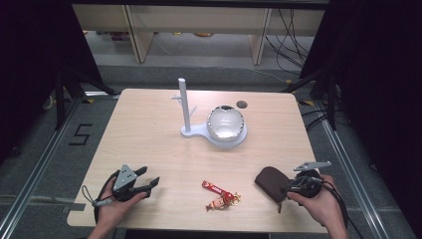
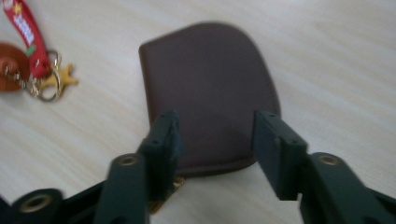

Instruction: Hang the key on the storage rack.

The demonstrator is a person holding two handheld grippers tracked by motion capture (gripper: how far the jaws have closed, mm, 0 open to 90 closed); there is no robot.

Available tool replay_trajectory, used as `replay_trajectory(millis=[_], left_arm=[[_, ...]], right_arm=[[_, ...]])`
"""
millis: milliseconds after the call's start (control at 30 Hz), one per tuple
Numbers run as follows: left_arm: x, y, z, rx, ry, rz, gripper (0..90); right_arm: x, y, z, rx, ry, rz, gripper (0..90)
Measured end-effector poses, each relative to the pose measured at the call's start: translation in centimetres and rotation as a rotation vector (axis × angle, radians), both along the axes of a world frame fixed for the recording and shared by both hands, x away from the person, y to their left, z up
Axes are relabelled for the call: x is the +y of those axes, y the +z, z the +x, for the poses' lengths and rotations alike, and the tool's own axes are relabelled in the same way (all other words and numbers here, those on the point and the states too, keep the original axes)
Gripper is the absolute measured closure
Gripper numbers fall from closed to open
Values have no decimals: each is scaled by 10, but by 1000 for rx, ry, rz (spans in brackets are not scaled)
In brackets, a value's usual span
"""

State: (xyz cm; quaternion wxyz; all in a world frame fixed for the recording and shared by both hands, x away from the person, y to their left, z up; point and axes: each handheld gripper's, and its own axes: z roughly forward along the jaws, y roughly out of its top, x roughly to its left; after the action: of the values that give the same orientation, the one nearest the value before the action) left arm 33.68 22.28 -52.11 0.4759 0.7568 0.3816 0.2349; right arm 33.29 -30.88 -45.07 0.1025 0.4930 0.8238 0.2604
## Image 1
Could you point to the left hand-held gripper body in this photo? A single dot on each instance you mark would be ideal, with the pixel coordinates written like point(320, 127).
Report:
point(123, 186)

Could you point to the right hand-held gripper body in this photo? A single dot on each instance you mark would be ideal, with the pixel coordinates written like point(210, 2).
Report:
point(308, 186)

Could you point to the brown pouch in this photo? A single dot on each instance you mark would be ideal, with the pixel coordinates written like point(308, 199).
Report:
point(270, 182)

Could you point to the white hook stand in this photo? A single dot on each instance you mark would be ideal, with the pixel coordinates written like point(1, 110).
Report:
point(184, 99)

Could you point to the white bowl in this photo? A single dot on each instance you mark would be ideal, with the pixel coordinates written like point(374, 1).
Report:
point(225, 123)

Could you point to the person's right hand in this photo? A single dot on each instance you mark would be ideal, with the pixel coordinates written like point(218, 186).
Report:
point(323, 204)

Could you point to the person's left hand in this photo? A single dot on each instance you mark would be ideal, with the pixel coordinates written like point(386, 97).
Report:
point(112, 212)

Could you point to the grey tape strip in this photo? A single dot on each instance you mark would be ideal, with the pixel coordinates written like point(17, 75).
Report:
point(73, 207)

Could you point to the black metal stand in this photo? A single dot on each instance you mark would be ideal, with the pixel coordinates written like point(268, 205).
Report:
point(59, 103)
point(331, 99)

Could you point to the dark round table grommet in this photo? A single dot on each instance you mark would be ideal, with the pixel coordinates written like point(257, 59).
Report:
point(241, 104)

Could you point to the black curtain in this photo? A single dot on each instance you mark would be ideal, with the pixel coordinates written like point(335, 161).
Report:
point(30, 66)
point(381, 83)

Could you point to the beige wooden desk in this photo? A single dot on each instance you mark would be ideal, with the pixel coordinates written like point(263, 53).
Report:
point(199, 18)

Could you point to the aluminium floor rail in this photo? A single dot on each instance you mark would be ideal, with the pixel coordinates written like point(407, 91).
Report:
point(351, 176)
point(36, 166)

